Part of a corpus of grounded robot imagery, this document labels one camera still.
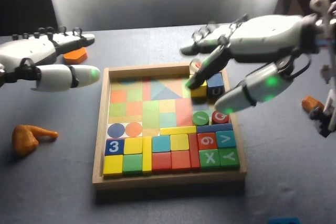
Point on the red cylinder block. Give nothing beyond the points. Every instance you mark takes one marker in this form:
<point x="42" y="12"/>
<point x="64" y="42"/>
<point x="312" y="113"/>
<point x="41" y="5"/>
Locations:
<point x="220" y="117"/>

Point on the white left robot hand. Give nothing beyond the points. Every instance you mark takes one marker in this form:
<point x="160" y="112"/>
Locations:
<point x="29" y="51"/>

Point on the orange toy drumstick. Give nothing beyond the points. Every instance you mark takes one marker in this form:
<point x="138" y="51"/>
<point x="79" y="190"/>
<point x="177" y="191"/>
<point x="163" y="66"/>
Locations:
<point x="25" y="140"/>

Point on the blue object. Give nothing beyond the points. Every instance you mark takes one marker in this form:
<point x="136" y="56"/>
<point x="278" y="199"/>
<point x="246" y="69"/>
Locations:
<point x="283" y="221"/>

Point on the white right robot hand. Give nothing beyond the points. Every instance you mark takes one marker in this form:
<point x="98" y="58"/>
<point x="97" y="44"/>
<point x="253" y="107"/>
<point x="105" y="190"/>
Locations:
<point x="267" y="37"/>

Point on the green cylinder block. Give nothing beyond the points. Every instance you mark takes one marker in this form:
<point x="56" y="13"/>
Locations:
<point x="200" y="118"/>

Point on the grey table cloth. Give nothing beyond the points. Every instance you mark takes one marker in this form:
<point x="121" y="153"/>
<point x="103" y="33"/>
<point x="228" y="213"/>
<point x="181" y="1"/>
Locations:
<point x="52" y="195"/>

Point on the orange toy fried piece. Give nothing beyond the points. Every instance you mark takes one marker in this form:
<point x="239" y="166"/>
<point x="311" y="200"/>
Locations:
<point x="311" y="102"/>

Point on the wooden tray with coloured pattern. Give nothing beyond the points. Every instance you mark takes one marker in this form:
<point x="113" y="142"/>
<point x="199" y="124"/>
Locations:
<point x="157" y="182"/>

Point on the orange hexagon block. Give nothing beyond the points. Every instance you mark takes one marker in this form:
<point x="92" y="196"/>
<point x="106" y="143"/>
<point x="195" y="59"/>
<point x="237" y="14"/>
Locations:
<point x="76" y="56"/>

